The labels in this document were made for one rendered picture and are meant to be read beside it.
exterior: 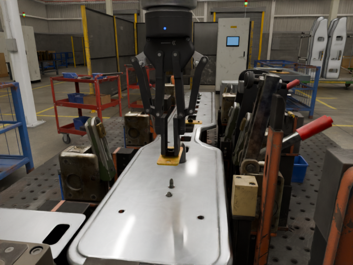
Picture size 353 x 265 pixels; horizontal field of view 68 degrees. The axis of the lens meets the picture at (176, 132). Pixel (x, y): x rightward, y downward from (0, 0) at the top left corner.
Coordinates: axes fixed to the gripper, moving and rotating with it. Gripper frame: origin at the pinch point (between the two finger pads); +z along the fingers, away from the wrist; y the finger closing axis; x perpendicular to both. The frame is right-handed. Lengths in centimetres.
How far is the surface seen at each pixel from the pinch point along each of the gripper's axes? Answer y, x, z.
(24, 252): 11.1, 25.3, 4.6
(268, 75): -15.8, 1.9, -10.7
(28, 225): 19.7, 14.3, 10.4
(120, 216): 6.7, 10.6, 10.5
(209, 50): 1, -793, -6
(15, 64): 301, -348, 8
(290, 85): -33, -47, -3
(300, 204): -41, -45, 41
